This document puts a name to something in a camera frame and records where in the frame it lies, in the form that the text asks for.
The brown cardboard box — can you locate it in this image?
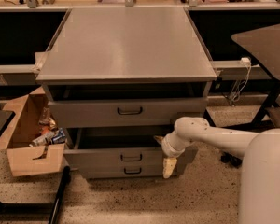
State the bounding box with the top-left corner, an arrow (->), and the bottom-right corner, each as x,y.
0,88 -> 65,176

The grey bottom drawer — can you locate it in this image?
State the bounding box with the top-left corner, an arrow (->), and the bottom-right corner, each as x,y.
79,165 -> 163,179

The grey top drawer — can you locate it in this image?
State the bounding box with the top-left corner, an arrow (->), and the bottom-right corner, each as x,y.
49,98 -> 207,128

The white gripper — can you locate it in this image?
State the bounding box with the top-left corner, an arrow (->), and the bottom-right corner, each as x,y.
154,132 -> 188,179

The crumpled packaging in box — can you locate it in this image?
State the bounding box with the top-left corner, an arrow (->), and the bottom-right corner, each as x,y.
29,107 -> 66,147

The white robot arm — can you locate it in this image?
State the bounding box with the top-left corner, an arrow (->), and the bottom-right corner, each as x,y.
154,117 -> 280,224

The grey drawer cabinet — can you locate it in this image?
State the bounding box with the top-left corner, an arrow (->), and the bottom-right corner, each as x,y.
35,6 -> 218,180

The grey drawer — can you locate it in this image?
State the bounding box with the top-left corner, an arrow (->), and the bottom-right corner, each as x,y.
63,125 -> 173,170
79,165 -> 163,179
49,98 -> 207,128

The black round side table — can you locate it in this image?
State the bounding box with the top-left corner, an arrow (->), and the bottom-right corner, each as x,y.
203,21 -> 280,168

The white power adapter with cable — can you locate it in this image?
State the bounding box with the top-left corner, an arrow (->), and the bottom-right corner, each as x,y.
228,57 -> 251,106

